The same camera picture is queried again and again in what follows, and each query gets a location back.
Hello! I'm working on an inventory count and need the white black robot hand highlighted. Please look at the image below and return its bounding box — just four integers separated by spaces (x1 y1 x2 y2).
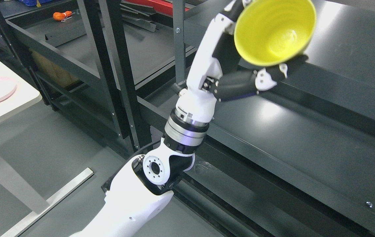
175 0 305 110

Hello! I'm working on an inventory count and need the yellow plastic cup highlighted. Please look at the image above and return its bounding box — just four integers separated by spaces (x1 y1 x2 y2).
234 0 317 66

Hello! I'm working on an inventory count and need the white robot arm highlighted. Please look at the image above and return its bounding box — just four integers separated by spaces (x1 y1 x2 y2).
73 106 214 237

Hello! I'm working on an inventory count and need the black metal shelf rack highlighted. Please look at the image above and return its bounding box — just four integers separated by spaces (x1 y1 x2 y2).
0 0 375 237

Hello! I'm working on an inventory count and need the orange toy on shelf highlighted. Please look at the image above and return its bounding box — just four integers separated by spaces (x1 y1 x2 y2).
52 11 73 21

